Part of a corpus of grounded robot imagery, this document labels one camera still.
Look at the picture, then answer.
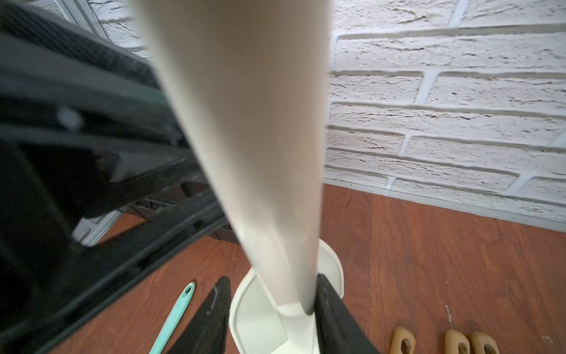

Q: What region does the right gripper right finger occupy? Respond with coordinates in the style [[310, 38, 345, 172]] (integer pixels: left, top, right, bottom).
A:
[[314, 274, 379, 354]]

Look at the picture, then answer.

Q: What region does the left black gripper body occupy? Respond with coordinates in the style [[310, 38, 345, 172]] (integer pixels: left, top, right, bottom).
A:
[[1, 1, 228, 353]]

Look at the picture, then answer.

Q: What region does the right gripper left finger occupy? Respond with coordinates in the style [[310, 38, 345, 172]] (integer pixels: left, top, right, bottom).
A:
[[168, 277, 231, 354]]

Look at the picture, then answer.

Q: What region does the grey spatula mint handle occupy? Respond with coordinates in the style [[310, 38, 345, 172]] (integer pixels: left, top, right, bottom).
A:
[[149, 282, 196, 354]]

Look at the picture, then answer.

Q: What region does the cream spatula wooden handle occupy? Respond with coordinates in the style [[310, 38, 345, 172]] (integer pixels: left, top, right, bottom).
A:
[[445, 329, 471, 354], [389, 326, 417, 354], [470, 331, 501, 354]]

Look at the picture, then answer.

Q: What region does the cream utensil rack stand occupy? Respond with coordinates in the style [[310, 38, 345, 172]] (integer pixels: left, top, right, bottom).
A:
[[131, 1, 332, 353]]

